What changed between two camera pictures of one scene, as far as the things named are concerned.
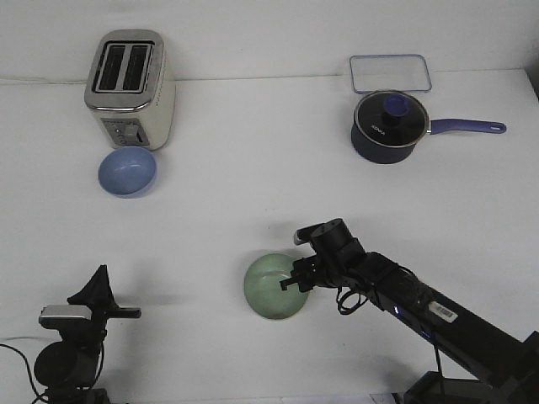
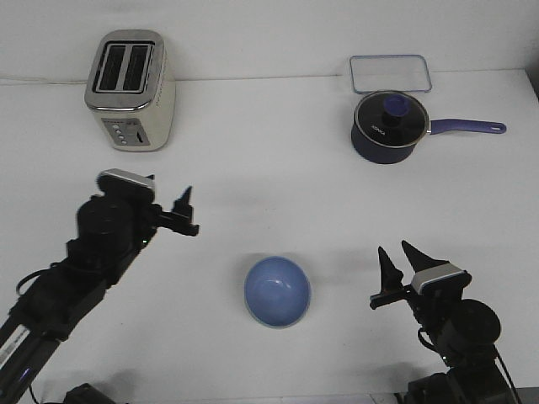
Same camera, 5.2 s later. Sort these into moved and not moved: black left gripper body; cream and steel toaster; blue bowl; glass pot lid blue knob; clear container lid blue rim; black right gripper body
Moved: black right gripper body; black left gripper body; blue bowl
Not moved: cream and steel toaster; clear container lid blue rim; glass pot lid blue knob
